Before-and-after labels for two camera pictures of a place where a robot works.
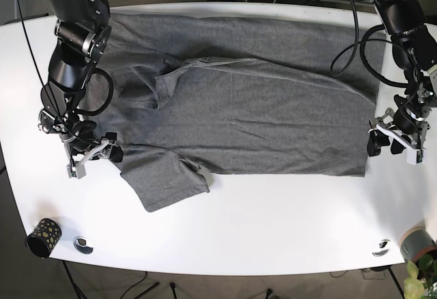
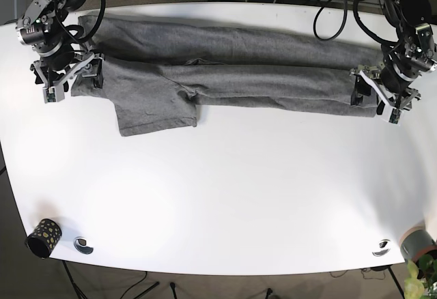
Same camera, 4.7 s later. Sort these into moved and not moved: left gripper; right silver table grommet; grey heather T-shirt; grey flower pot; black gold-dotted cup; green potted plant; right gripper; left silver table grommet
Moved: grey heather T-shirt; right gripper; left gripper
Not moved: right silver table grommet; black gold-dotted cup; left silver table grommet; green potted plant; grey flower pot
